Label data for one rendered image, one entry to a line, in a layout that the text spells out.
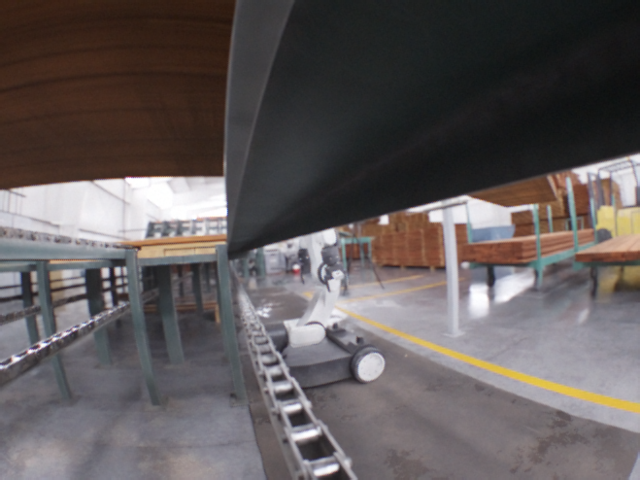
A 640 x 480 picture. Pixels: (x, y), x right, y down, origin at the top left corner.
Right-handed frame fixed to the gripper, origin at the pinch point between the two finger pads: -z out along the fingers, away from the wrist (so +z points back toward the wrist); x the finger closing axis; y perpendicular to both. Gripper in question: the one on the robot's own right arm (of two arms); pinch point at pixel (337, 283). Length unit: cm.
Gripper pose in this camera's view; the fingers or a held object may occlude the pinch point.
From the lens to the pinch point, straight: 139.3
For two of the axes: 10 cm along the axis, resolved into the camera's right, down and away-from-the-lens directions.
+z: -2.6, -9.6, -0.3
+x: 9.0, -2.6, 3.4
